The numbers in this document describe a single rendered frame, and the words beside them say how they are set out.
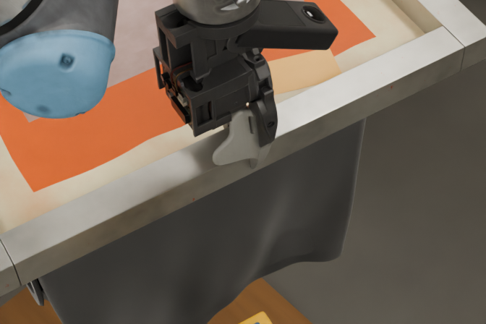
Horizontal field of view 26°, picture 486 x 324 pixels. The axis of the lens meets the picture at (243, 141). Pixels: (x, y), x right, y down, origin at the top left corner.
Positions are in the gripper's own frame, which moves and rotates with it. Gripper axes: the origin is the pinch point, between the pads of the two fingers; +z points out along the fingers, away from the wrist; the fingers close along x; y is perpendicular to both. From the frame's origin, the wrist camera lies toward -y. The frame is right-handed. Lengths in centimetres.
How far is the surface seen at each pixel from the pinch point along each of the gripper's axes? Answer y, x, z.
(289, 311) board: -24, -31, 101
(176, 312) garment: 6.4, -10.8, 43.9
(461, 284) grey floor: -57, -19, 104
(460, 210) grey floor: -68, -33, 103
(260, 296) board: -21, -36, 101
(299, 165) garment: -11.8, -8.7, 21.8
